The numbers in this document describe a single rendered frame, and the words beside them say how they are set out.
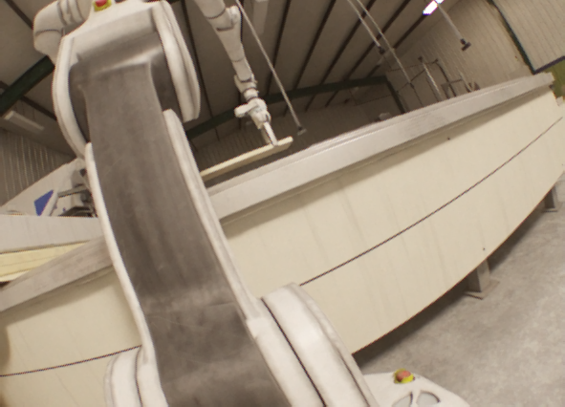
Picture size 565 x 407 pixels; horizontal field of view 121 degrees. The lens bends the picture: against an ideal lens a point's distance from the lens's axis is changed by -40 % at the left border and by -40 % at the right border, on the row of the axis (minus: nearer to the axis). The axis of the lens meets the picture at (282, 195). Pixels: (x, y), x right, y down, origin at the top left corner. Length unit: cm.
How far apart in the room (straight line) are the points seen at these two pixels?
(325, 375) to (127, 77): 38
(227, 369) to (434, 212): 78
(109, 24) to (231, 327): 47
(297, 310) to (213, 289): 8
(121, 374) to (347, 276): 62
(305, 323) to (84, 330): 76
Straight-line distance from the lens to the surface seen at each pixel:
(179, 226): 27
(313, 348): 23
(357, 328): 81
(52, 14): 83
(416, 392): 52
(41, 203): 433
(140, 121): 31
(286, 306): 24
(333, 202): 72
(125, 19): 49
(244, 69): 119
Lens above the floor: 75
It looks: 1 degrees up
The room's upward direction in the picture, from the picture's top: 23 degrees counter-clockwise
